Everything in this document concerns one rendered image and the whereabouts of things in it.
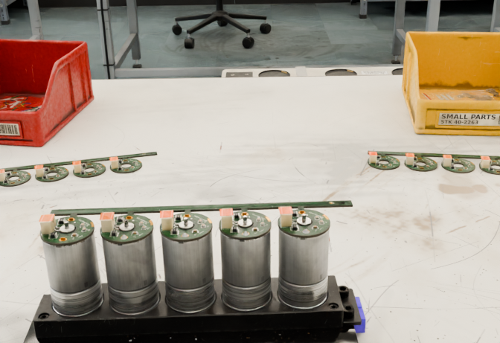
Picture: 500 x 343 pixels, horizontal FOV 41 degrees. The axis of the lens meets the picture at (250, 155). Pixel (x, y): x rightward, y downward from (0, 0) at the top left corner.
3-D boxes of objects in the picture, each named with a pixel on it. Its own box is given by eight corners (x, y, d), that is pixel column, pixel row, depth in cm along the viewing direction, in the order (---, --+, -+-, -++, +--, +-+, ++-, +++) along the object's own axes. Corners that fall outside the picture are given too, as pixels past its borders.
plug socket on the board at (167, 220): (178, 230, 31) (177, 218, 31) (160, 231, 31) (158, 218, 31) (179, 222, 32) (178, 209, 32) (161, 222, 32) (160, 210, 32)
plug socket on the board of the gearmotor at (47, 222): (58, 233, 31) (56, 222, 31) (39, 234, 31) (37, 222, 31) (62, 225, 32) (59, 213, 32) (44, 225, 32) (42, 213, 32)
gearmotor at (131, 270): (158, 328, 33) (149, 238, 30) (108, 329, 33) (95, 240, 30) (162, 297, 35) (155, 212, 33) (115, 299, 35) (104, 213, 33)
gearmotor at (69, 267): (100, 330, 33) (88, 240, 30) (50, 332, 32) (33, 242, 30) (109, 299, 35) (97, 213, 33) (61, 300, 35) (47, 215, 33)
